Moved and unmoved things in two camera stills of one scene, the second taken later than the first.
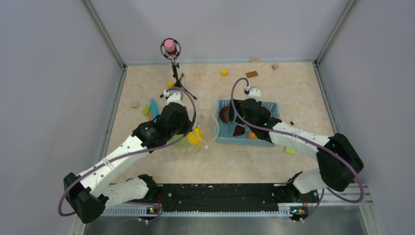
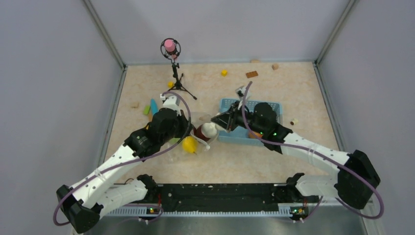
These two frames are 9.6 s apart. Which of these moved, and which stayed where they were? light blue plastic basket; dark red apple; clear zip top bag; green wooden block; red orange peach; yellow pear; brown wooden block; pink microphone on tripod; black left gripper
Moved: yellow pear; dark red apple; clear zip top bag
Stayed: pink microphone on tripod; red orange peach; brown wooden block; green wooden block; light blue plastic basket; black left gripper
